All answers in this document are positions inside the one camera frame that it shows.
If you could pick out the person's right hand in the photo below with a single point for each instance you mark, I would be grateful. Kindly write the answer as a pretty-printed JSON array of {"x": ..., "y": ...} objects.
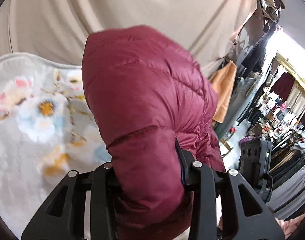
[{"x": 289, "y": 226}]

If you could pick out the floral fleece blanket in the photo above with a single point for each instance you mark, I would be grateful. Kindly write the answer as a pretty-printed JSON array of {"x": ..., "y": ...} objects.
[{"x": 46, "y": 130}]

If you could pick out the orange hanging garment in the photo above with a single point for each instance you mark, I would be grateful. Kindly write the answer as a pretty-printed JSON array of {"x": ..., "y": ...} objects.
[{"x": 223, "y": 81}]

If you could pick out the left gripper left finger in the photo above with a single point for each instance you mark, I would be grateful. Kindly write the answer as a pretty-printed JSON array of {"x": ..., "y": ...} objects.
[{"x": 62, "y": 214}]

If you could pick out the maroon puffer jacket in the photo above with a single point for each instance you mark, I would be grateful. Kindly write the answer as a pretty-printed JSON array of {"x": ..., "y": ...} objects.
[{"x": 146, "y": 94}]

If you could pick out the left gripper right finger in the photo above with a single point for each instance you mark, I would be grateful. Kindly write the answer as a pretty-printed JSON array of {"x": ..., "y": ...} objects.
[{"x": 244, "y": 214}]

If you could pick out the beige curtain backdrop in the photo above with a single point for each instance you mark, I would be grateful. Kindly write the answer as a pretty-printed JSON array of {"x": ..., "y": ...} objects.
[{"x": 57, "y": 29}]

